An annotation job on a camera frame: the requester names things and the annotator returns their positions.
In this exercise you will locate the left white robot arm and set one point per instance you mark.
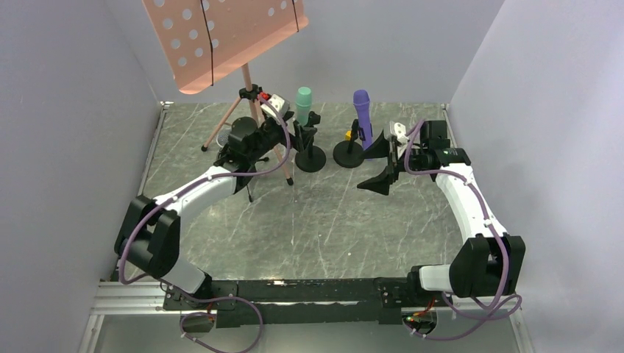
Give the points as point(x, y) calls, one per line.
point(150, 233)

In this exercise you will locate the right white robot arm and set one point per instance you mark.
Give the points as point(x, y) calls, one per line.
point(490, 259)

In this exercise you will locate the pink music stand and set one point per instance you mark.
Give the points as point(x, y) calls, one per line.
point(204, 41)

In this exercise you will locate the black round-base mic stand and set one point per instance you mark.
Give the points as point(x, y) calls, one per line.
point(348, 153)

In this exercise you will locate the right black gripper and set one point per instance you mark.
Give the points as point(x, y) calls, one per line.
point(394, 159)

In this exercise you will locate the teal microphone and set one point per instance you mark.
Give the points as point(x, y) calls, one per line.
point(303, 103)

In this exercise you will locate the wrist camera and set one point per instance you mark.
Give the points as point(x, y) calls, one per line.
point(396, 130)
point(277, 102)

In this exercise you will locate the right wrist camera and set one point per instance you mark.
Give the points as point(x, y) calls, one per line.
point(396, 130)

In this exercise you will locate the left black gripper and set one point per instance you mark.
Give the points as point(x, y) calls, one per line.
point(290, 132)

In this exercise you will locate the glitter silver microphone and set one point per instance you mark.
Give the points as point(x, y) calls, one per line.
point(222, 137)

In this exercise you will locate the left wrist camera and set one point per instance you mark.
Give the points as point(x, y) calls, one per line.
point(277, 102)

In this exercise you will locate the purple microphone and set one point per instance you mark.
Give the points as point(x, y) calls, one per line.
point(361, 103)

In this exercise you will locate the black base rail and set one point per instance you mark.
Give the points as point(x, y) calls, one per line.
point(309, 301)

